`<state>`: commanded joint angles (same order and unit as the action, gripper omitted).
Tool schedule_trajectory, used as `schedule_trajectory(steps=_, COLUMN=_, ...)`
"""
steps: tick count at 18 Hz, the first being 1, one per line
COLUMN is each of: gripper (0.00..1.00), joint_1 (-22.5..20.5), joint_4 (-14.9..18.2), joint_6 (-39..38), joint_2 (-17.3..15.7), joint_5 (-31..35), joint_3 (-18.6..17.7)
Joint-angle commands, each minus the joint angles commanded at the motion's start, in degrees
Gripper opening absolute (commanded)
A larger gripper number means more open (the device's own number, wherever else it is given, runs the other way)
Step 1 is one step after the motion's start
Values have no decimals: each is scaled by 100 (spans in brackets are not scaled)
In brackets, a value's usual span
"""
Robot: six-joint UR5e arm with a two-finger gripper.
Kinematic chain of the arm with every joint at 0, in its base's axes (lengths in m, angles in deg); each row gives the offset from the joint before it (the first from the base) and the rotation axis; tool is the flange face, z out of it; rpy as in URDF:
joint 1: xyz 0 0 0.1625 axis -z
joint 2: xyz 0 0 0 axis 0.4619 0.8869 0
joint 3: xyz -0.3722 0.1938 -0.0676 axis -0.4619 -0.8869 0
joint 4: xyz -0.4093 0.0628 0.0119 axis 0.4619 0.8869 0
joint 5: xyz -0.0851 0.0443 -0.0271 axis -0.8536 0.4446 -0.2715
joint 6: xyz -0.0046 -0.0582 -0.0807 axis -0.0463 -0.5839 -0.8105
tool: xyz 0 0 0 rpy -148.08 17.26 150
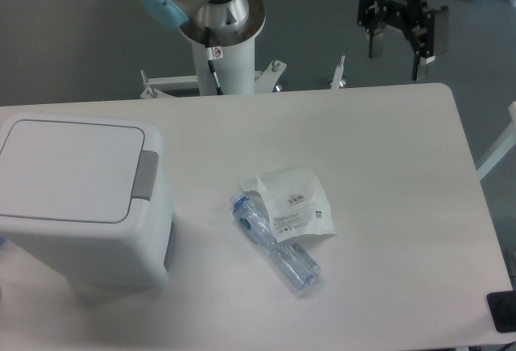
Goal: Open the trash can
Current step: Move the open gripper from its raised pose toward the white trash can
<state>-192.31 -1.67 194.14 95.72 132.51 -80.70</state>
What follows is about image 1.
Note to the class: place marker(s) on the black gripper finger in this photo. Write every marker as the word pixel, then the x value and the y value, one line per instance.
pixel 371 17
pixel 428 37

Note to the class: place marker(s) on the white push-top trash can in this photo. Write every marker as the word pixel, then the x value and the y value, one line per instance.
pixel 88 196

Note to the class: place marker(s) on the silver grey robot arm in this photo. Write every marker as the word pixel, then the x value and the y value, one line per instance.
pixel 217 24

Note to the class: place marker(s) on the white plastic packaging bag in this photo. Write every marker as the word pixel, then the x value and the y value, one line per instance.
pixel 295 201

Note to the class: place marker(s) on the crushed clear plastic bottle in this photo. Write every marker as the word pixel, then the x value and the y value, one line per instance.
pixel 292 260

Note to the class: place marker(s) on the black device at table edge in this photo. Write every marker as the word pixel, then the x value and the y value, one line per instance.
pixel 502 310

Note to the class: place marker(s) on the white frame leg right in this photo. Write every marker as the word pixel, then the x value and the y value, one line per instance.
pixel 498 149

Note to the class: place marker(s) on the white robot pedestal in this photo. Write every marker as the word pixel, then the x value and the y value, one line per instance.
pixel 234 66

